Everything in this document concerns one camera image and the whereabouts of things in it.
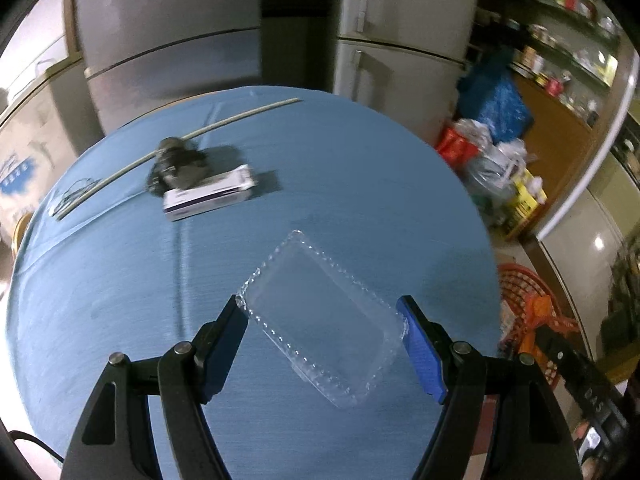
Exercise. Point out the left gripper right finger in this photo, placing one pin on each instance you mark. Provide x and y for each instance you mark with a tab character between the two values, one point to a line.
428	347

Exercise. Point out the red shopping bag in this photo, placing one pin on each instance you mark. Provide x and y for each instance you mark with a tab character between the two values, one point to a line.
455	149

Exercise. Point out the clear plastic tray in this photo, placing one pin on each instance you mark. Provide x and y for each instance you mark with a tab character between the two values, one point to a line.
338	335

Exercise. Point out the silver two-door refrigerator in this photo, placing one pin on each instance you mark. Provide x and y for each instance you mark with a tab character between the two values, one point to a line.
403	58

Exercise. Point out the yellow shopping bag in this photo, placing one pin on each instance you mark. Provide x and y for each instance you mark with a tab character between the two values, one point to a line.
529	195

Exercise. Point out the grey drawer cabinet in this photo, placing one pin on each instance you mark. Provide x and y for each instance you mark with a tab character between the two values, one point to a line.
142	54

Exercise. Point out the long white rod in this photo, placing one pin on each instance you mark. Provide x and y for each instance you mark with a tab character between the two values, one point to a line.
188	137

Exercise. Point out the white purple medicine box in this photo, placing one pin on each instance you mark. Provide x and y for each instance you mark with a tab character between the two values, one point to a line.
212	193

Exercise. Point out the blue round table cloth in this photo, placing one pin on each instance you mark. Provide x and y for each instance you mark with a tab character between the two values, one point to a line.
102	269

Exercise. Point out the white plastic bags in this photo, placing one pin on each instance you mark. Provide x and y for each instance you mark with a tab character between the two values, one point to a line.
509	158

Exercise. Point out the eyeglasses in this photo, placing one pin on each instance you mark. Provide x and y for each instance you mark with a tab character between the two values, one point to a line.
77	189

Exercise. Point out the orange wrapper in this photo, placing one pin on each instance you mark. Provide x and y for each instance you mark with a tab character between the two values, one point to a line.
539	313

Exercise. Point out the large blue plastic bag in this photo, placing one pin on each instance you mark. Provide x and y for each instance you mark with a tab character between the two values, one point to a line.
494	101

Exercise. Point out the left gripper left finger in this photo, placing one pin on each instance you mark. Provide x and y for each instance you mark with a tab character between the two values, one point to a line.
215	347

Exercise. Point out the red plastic mesh basket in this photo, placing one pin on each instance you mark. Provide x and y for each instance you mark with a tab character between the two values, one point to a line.
516	284

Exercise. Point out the grey plastic bag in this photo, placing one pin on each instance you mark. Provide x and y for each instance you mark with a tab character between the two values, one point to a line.
177	166

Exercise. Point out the large clear water jug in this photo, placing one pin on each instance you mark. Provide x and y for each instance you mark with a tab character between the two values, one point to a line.
490	187

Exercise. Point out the wooden shelf unit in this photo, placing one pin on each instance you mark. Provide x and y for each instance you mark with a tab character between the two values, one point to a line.
574	68

